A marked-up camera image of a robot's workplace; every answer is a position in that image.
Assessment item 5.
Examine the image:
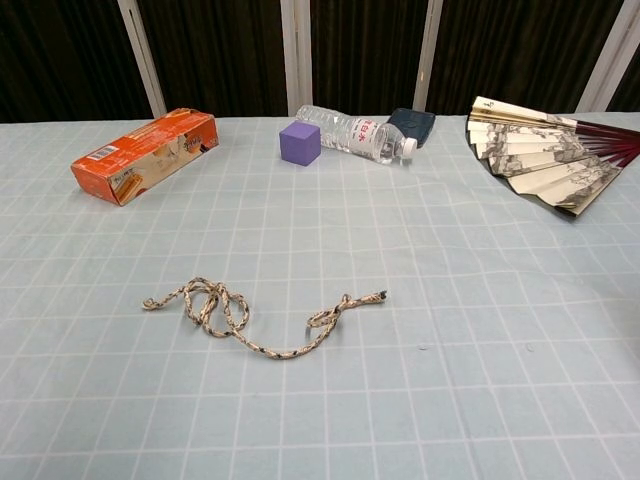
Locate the beige braided rope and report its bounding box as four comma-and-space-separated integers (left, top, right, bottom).
141, 277, 391, 361

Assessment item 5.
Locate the purple foam cube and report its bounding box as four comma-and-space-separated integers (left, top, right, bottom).
278, 119, 321, 168

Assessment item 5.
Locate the clear plastic water bottle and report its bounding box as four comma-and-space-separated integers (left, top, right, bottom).
294, 104, 418, 167

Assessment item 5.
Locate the dark blue flat case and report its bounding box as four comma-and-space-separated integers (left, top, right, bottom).
387, 107, 437, 149

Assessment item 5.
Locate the light blue checked tablecloth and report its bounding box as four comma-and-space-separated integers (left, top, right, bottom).
0, 113, 640, 480

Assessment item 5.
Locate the orange cardboard snack box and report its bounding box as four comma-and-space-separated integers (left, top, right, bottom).
69, 107, 221, 207

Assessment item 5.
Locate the painted paper folding fan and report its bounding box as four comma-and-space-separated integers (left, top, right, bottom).
466, 95, 640, 217

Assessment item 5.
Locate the white partition post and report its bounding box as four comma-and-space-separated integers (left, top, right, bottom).
118, 0, 167, 119
413, 0, 446, 115
279, 0, 313, 117
579, 0, 640, 114

